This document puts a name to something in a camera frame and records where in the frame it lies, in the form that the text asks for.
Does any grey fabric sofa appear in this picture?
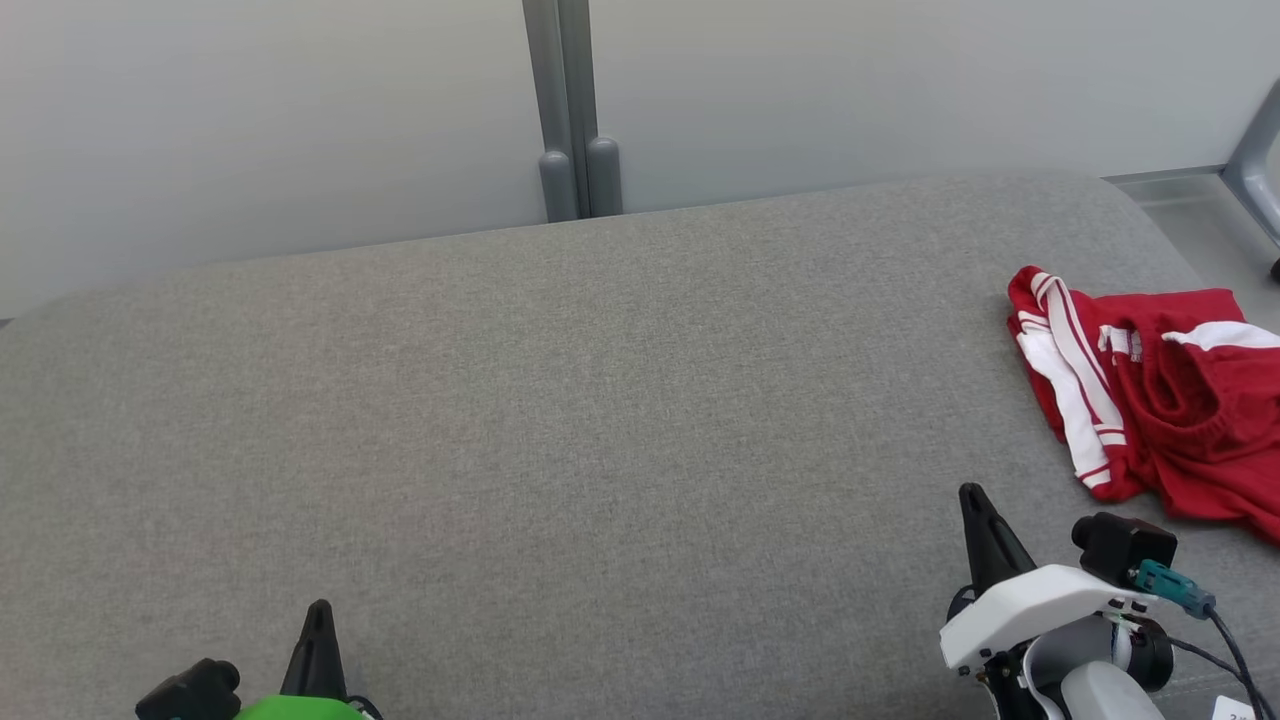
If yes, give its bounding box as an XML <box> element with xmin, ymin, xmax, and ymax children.
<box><xmin>0</xmin><ymin>175</ymin><xmax>1280</xmax><ymax>720</ymax></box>

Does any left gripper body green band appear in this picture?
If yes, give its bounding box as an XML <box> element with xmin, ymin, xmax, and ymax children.
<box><xmin>232</xmin><ymin>693</ymin><xmax>373</xmax><ymax>720</ymax></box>

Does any black right cable teal plug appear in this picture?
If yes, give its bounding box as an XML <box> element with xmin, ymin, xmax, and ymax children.
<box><xmin>1133</xmin><ymin>560</ymin><xmax>1266</xmax><ymax>720</ymax></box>

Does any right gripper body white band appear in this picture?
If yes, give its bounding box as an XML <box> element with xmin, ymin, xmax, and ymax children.
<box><xmin>938</xmin><ymin>565</ymin><xmax>1156</xmax><ymax>720</ymax></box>

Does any grey metal frame leg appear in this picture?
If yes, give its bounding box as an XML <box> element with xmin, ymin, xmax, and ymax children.
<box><xmin>1220</xmin><ymin>78</ymin><xmax>1280</xmax><ymax>283</ymax></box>

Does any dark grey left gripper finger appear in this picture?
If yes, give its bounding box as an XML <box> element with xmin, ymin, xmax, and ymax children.
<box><xmin>316</xmin><ymin>599</ymin><xmax>348</xmax><ymax>698</ymax></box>
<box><xmin>280</xmin><ymin>599</ymin><xmax>319</xmax><ymax>698</ymax></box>

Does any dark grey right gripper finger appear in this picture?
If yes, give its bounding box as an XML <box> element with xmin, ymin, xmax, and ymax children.
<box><xmin>972</xmin><ymin>483</ymin><xmax>1036</xmax><ymax>593</ymax></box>
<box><xmin>958</xmin><ymin>483</ymin><xmax>996</xmax><ymax>593</ymax></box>

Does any grey partition post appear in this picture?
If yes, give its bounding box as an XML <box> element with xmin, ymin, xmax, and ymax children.
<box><xmin>521</xmin><ymin>0</ymin><xmax>624</xmax><ymax>223</ymax></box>

